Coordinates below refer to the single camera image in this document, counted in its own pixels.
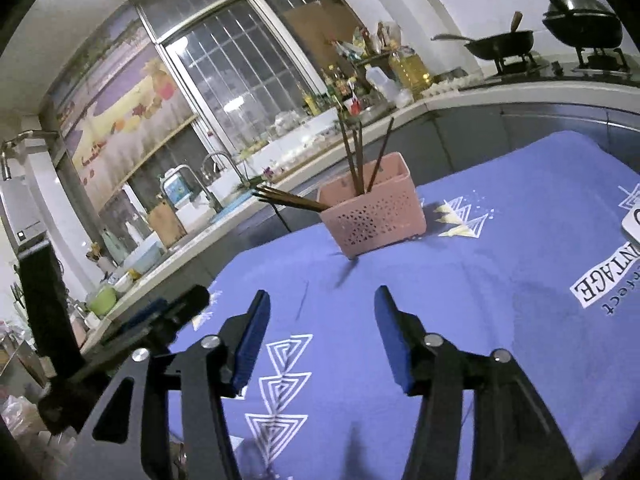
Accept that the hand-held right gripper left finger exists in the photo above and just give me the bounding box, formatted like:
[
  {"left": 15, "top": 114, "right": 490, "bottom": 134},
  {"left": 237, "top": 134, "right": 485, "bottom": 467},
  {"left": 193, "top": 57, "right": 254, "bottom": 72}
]
[{"left": 65, "top": 289, "right": 272, "bottom": 480}]

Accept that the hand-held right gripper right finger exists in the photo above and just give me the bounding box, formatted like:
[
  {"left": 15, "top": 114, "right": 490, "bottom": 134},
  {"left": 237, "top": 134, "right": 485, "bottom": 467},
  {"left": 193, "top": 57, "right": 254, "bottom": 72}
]
[{"left": 374, "top": 286, "right": 583, "bottom": 480}]

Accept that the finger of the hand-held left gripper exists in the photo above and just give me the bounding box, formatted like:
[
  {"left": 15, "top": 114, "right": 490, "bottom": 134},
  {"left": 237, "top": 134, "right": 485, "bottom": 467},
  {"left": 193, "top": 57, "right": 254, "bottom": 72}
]
[
  {"left": 102, "top": 286, "right": 210, "bottom": 366},
  {"left": 112, "top": 299, "right": 170, "bottom": 336}
]

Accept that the pink plastic utensil basket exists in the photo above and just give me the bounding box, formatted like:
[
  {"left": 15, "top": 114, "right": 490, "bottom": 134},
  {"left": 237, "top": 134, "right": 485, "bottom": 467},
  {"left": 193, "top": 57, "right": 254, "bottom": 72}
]
[{"left": 317, "top": 152, "right": 428, "bottom": 260}]

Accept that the dark wooden chopstick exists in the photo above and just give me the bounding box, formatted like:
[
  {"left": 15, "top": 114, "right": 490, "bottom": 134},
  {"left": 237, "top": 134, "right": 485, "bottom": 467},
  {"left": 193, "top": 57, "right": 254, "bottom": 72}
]
[
  {"left": 354, "top": 120, "right": 365, "bottom": 195},
  {"left": 367, "top": 117, "right": 396, "bottom": 194},
  {"left": 256, "top": 196, "right": 321, "bottom": 214},
  {"left": 252, "top": 190, "right": 325, "bottom": 212},
  {"left": 337, "top": 109, "right": 362, "bottom": 195},
  {"left": 257, "top": 184, "right": 328, "bottom": 208}
]

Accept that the green bowl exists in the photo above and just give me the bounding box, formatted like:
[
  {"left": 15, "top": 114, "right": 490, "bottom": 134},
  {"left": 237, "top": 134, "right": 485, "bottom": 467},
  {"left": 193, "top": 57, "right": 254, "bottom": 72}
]
[{"left": 87, "top": 284, "right": 117, "bottom": 317}]

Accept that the light blue bowl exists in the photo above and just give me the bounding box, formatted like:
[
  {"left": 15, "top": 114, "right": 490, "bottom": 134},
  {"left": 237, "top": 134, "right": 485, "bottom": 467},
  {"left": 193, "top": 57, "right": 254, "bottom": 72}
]
[{"left": 121, "top": 237, "right": 167, "bottom": 274}]

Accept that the pale green bottle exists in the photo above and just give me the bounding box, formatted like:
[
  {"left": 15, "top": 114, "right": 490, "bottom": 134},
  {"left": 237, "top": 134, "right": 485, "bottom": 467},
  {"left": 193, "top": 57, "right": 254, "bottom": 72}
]
[{"left": 102, "top": 227, "right": 124, "bottom": 264}]

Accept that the wooden cutting board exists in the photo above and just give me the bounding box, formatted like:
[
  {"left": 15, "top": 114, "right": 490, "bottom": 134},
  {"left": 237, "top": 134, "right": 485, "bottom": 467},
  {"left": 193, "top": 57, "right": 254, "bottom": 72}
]
[{"left": 147, "top": 200, "right": 187, "bottom": 249}]

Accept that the white water heater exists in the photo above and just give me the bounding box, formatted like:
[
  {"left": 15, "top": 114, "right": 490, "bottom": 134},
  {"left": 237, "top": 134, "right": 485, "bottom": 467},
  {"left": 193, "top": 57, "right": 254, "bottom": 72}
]
[{"left": 0, "top": 179, "right": 49, "bottom": 254}]

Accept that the blue printed tablecloth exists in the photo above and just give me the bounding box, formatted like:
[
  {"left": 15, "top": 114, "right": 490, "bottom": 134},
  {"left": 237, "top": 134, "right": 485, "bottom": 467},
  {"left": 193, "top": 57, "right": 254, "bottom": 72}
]
[{"left": 167, "top": 130, "right": 640, "bottom": 480}]

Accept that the blue plate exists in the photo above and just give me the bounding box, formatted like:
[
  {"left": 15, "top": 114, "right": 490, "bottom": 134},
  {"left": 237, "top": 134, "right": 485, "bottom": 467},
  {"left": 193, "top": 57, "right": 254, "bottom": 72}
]
[{"left": 214, "top": 194, "right": 257, "bottom": 224}]

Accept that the water filter jug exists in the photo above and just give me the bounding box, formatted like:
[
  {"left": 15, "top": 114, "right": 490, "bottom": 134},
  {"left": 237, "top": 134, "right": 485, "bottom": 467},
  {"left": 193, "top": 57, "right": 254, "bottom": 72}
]
[{"left": 162, "top": 170, "right": 194, "bottom": 207}]

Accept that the angular steel faucet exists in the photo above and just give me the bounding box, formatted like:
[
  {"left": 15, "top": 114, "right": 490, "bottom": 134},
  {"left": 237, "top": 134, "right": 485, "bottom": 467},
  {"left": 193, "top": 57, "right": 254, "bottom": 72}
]
[{"left": 160, "top": 164, "right": 224, "bottom": 214}]

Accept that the curved steel faucet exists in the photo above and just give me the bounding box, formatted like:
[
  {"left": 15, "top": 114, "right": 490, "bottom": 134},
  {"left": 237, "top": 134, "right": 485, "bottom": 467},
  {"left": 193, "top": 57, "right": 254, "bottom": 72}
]
[{"left": 200, "top": 151, "right": 249, "bottom": 192}]

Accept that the steel bowl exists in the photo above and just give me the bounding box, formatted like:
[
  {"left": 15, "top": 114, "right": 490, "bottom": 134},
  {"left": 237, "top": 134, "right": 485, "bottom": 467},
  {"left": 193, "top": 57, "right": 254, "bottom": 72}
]
[{"left": 356, "top": 102, "right": 390, "bottom": 122}]

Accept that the barred kitchen window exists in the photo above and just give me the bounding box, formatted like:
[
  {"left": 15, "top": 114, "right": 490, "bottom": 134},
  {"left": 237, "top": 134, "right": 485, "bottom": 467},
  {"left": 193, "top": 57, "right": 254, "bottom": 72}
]
[{"left": 140, "top": 0, "right": 341, "bottom": 161}]

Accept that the grey kitchen counter cabinet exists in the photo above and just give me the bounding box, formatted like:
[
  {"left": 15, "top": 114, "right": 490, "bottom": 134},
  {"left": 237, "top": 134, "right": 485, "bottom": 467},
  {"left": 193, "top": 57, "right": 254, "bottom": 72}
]
[{"left": 82, "top": 77, "right": 640, "bottom": 356}]

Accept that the white plastic bottle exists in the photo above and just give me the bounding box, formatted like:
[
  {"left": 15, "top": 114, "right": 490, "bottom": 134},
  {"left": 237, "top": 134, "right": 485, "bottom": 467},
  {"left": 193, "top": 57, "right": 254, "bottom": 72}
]
[{"left": 365, "top": 64, "right": 402, "bottom": 104}]

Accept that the tray of eggs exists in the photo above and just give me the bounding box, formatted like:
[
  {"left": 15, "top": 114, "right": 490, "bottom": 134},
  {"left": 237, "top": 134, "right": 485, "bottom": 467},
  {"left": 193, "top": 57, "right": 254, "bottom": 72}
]
[{"left": 421, "top": 72, "right": 485, "bottom": 99}]

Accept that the large cooking oil bottle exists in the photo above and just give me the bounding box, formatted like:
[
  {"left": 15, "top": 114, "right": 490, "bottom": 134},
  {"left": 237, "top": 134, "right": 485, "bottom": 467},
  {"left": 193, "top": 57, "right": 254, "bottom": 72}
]
[{"left": 389, "top": 46, "right": 434, "bottom": 94}]

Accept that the row of condiment bottles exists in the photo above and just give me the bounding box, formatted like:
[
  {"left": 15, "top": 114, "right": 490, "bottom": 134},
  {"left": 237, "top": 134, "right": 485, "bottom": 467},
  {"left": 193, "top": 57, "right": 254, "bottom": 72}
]
[{"left": 299, "top": 20, "right": 403, "bottom": 117}]

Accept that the brown cardboard panel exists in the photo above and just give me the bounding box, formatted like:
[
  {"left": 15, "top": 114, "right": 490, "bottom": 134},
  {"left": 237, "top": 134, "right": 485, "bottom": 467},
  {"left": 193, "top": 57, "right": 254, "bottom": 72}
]
[{"left": 284, "top": 0, "right": 362, "bottom": 67}]

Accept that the black gas stove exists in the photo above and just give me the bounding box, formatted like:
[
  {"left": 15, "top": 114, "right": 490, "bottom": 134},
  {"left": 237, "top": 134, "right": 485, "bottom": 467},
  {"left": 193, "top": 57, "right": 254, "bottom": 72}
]
[{"left": 459, "top": 47, "right": 640, "bottom": 92}]

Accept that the black lidded wok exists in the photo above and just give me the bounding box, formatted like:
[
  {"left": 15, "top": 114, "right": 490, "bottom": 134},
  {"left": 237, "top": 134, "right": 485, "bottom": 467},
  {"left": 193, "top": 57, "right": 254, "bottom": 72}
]
[{"left": 542, "top": 0, "right": 624, "bottom": 52}]

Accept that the metal wall pipe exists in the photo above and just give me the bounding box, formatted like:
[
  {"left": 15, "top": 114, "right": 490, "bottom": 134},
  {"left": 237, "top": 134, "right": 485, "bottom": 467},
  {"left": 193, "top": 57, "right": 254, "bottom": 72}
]
[{"left": 0, "top": 129, "right": 59, "bottom": 182}]

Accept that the fruit print wall poster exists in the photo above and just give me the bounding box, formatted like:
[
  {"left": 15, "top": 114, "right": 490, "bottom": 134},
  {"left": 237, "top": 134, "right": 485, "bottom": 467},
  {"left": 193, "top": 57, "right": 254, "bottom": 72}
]
[{"left": 50, "top": 10, "right": 200, "bottom": 211}]

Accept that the black wok with wooden handle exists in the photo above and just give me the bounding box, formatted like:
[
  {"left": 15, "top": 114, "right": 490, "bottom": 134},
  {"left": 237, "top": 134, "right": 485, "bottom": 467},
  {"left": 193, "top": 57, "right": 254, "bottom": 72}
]
[{"left": 431, "top": 10, "right": 536, "bottom": 61}]

